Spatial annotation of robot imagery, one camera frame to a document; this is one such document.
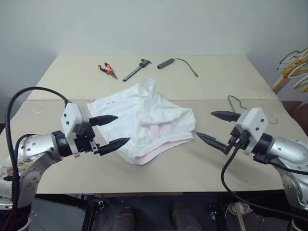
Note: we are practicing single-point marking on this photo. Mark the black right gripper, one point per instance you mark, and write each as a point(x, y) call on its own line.
point(240, 139)

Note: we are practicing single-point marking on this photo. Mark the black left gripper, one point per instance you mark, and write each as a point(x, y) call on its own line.
point(83, 138)

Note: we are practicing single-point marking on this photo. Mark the white cloth garment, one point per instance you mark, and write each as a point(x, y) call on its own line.
point(149, 115)

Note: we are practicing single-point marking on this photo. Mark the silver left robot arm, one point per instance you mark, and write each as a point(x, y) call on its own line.
point(36, 144)

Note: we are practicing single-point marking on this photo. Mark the wooden hanger rack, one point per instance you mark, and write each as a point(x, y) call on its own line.
point(280, 81)

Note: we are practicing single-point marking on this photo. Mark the black caliper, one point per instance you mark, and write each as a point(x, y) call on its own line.
point(137, 69)

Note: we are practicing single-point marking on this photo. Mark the brown wooden furniture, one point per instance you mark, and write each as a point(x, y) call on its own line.
point(296, 113)

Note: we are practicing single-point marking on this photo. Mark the dark rounded shape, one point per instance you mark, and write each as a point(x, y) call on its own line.
point(185, 216)
point(125, 219)

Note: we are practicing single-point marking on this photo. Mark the wooden stick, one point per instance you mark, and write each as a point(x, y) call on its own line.
point(239, 219)

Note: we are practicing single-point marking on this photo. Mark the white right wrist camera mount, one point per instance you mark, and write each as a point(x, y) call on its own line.
point(253, 120)

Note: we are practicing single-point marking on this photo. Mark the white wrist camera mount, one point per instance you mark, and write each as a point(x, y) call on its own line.
point(71, 115)
point(253, 120)

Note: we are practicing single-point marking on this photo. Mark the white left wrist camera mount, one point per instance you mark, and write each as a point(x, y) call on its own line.
point(71, 115)

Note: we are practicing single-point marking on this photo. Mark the black metal table frame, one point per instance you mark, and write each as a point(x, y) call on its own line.
point(72, 199)

